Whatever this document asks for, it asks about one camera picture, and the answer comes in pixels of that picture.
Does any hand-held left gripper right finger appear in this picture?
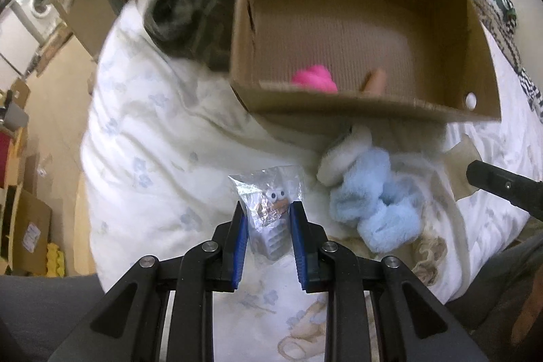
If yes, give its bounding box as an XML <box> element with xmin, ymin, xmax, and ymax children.
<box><xmin>289</xmin><ymin>201</ymin><xmax>490</xmax><ymax>362</ymax></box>

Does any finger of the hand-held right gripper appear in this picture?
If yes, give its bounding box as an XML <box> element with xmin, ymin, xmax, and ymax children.
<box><xmin>466</xmin><ymin>159</ymin><xmax>543</xmax><ymax>222</ymax></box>

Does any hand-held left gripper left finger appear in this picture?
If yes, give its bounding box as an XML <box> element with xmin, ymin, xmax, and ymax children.
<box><xmin>49</xmin><ymin>201</ymin><xmax>249</xmax><ymax>362</ymax></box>

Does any bagged toy with googly eyes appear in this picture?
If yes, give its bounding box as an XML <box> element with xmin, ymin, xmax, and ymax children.
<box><xmin>228</xmin><ymin>166</ymin><xmax>304</xmax><ymax>262</ymax></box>

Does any brown cardboard box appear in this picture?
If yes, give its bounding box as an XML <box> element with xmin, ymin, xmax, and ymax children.
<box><xmin>228</xmin><ymin>0</ymin><xmax>502</xmax><ymax>124</ymax></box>

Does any beige cloth piece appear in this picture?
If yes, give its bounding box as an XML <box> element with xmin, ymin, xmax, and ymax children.
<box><xmin>443</xmin><ymin>133</ymin><xmax>486</xmax><ymax>202</ymax></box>

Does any light blue fluffy plush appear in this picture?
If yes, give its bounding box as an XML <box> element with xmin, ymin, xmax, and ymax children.
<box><xmin>330</xmin><ymin>147</ymin><xmax>426</xmax><ymax>253</ymax></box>

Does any white fluffy plush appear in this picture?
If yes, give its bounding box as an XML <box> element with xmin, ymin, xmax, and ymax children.
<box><xmin>316</xmin><ymin>125</ymin><xmax>375</xmax><ymax>187</ymax></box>

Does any person's right leg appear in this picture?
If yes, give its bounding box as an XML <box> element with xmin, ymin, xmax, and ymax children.
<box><xmin>443</xmin><ymin>232</ymin><xmax>543</xmax><ymax>362</ymax></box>

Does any person's leg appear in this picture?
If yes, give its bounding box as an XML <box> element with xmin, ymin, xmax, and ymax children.
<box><xmin>0</xmin><ymin>272</ymin><xmax>112</xmax><ymax>362</ymax></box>
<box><xmin>443</xmin><ymin>232</ymin><xmax>543</xmax><ymax>362</ymax></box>

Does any white floral duvet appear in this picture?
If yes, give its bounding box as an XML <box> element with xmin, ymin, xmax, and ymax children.
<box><xmin>78</xmin><ymin>0</ymin><xmax>543</xmax><ymax>362</ymax></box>

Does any pink plush toy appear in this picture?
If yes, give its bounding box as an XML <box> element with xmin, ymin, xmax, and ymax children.
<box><xmin>290</xmin><ymin>64</ymin><xmax>339</xmax><ymax>94</ymax></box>

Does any yellow egg tray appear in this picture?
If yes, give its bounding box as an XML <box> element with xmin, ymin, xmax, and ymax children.
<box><xmin>45</xmin><ymin>242</ymin><xmax>68</xmax><ymax>277</ymax></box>

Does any person's left leg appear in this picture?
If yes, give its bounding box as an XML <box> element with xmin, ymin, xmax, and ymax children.
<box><xmin>0</xmin><ymin>272</ymin><xmax>112</xmax><ymax>362</ymax></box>

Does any flat cardboard box with label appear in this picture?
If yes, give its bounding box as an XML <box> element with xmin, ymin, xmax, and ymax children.
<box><xmin>0</xmin><ymin>187</ymin><xmax>54</xmax><ymax>277</ymax></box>

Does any dark grey fluffy cushion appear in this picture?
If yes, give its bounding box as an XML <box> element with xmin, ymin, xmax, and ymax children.
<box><xmin>141</xmin><ymin>0</ymin><xmax>247</xmax><ymax>75</ymax></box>

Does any white washing machine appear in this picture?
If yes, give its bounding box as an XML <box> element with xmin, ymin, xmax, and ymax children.
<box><xmin>11</xmin><ymin>0</ymin><xmax>62</xmax><ymax>44</ymax></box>

